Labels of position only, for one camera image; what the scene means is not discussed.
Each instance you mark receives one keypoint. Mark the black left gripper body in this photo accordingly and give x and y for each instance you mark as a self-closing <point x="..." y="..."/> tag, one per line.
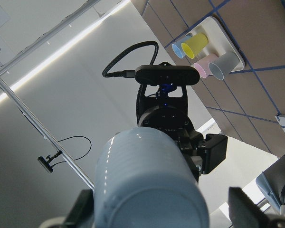
<point x="165" y="108"/>

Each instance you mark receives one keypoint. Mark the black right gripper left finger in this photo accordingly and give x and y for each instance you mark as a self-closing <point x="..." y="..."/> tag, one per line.
<point x="82" y="212"/>

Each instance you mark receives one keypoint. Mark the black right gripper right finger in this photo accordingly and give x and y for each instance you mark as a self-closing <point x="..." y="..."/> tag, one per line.
<point x="243" y="213"/>

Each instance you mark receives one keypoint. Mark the light blue cup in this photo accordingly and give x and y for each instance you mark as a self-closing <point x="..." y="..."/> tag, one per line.
<point x="143" y="181"/>
<point x="177" y="49"/>

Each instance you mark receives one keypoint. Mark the pink plastic cup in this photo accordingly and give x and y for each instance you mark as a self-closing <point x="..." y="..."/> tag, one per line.
<point x="202" y="66"/>

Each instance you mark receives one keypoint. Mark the yellow plastic cup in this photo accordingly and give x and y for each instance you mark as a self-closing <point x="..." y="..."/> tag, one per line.
<point x="194" y="45"/>

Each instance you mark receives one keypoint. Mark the grey plastic cup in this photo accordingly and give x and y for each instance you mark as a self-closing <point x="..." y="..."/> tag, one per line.
<point x="223" y="65"/>

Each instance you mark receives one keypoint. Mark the white plastic tray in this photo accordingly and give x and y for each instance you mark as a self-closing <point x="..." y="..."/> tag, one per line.
<point x="219" y="42"/>

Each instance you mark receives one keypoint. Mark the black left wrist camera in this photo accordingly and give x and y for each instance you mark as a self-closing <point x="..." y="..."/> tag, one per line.
<point x="176" y="75"/>

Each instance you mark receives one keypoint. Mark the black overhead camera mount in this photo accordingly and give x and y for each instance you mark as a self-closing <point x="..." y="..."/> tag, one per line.
<point x="46" y="162"/>

